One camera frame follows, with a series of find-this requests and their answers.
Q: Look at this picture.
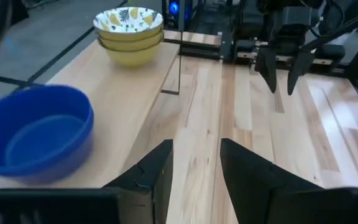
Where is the yellow leaf-patterned mini bowl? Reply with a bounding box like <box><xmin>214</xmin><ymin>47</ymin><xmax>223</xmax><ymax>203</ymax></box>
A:
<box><xmin>93</xmin><ymin>6</ymin><xmax>165</xmax><ymax>42</ymax></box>
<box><xmin>101</xmin><ymin>42</ymin><xmax>163</xmax><ymax>68</ymax></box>
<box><xmin>97</xmin><ymin>30</ymin><xmax>164</xmax><ymax>52</ymax></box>

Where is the computer with blue light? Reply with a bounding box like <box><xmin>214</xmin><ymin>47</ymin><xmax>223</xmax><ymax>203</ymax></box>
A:
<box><xmin>162</xmin><ymin>0</ymin><xmax>195</xmax><ymax>31</ymax></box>

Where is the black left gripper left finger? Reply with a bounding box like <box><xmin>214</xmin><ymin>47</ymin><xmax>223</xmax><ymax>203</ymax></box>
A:
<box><xmin>103</xmin><ymin>139</ymin><xmax>174</xmax><ymax>224</ymax></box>

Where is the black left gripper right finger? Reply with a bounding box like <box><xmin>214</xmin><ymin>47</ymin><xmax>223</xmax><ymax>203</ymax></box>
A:
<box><xmin>219</xmin><ymin>138</ymin><xmax>329</xmax><ymax>224</ymax></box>

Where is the blue plastic mini bowl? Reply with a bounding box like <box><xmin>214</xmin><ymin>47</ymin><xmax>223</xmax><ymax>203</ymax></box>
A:
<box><xmin>0</xmin><ymin>84</ymin><xmax>95</xmax><ymax>185</ymax></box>

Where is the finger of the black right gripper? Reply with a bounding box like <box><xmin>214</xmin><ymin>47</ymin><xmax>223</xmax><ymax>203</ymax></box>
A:
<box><xmin>255</xmin><ymin>46</ymin><xmax>278</xmax><ymax>93</ymax></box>
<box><xmin>287</xmin><ymin>51</ymin><xmax>316</xmax><ymax>96</ymax></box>

